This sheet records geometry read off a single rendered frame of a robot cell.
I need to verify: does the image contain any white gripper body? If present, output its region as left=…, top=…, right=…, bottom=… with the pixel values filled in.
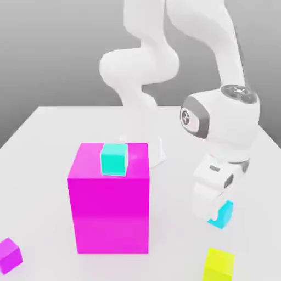
left=192, top=181, right=231, bottom=221

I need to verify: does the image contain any small cyan cube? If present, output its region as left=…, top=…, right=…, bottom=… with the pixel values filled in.
left=207, top=200, right=234, bottom=231

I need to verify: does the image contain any small yellow cube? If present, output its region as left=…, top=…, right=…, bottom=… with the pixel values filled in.
left=202, top=247, right=236, bottom=281

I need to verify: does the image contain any small turquoise cube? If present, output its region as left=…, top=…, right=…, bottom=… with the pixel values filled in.
left=100, top=143, right=130, bottom=177

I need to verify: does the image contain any small purple cube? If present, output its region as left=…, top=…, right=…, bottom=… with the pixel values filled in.
left=0, top=237, right=24, bottom=276

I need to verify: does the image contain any large magenta box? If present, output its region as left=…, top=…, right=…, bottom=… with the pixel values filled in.
left=66, top=142, right=150, bottom=255

